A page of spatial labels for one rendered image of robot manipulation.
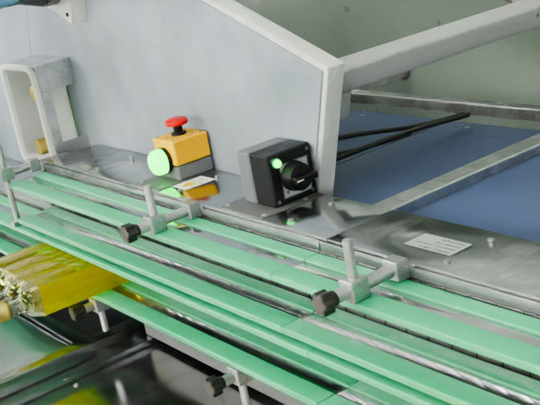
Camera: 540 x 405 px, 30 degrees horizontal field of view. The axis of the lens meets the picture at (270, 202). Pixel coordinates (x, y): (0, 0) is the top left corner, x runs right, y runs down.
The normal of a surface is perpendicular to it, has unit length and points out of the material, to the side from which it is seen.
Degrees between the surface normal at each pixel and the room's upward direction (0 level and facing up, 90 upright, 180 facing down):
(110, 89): 0
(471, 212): 90
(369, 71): 90
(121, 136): 0
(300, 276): 90
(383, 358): 90
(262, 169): 0
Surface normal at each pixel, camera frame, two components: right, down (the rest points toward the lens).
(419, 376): -0.18, -0.94
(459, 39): 0.61, 0.46
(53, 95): 0.59, 0.15
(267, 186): -0.79, 0.32
